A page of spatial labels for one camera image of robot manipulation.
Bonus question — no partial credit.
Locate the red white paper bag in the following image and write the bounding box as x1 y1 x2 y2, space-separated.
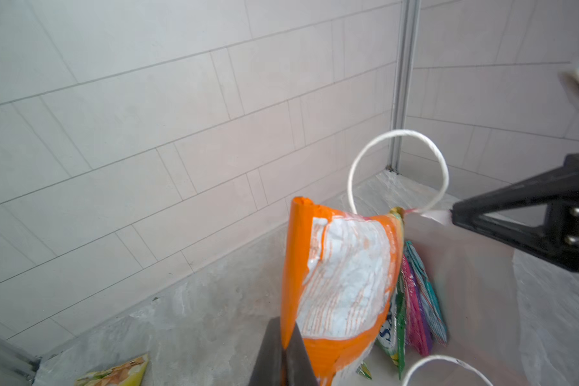
347 130 529 385

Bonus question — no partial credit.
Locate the pink Fox's candy packet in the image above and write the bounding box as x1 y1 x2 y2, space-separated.
401 256 433 357

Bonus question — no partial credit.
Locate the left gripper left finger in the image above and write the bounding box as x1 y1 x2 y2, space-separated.
248 317 284 386

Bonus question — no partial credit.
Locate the green Fox's candy packet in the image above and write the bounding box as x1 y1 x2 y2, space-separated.
376 274 406 379

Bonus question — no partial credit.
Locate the teal green snack packet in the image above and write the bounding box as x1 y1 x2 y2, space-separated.
405 241 448 346

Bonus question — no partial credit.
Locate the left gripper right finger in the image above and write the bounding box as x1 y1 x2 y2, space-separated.
281 324 318 386

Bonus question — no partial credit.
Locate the orange snack packet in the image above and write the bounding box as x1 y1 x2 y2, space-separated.
280 197 404 385

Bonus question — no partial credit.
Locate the yellow green chips packet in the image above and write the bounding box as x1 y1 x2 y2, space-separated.
74 354 150 386

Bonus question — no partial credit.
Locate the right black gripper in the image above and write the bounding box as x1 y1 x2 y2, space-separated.
451 154 579 273

